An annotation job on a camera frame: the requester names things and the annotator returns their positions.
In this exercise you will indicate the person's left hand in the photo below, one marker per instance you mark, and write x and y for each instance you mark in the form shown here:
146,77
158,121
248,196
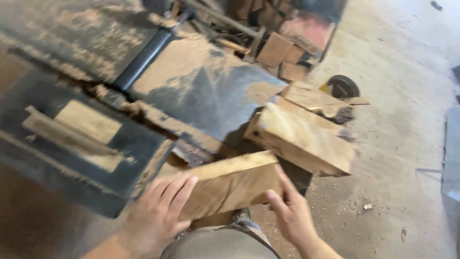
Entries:
154,212

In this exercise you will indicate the person's right hand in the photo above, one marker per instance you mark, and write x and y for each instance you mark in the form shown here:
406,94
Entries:
296,219

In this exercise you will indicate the person's left fingers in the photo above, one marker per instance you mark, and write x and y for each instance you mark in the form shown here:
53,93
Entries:
172,190

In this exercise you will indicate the long light wood block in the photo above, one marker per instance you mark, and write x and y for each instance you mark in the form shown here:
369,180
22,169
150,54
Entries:
233,187

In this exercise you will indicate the person's grey trouser leg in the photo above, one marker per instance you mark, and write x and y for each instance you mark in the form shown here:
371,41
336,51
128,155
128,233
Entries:
219,244

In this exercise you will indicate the person's dark shoe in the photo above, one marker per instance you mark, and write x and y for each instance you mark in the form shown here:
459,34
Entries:
241,218

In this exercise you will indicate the sawdust-covered jointer machine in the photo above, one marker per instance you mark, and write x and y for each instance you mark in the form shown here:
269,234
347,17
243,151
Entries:
201,93

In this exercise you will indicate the thin wood strip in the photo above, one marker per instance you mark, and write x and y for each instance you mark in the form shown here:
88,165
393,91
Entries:
68,136

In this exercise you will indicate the thick pale wood block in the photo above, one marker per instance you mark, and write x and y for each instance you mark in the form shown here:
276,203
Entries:
302,144

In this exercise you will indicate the flat wood block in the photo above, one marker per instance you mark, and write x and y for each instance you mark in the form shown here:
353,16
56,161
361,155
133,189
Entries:
316,120

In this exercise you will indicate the bark-edged wood block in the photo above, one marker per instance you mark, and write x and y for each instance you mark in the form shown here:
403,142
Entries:
316,100

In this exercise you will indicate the small wood chip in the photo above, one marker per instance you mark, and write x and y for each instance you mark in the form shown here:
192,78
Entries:
367,206

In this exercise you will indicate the black cart wheel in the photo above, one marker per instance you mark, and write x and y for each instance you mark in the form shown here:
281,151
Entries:
343,87

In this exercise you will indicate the grey metal sheet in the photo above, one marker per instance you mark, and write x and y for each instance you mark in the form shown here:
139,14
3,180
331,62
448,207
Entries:
452,154

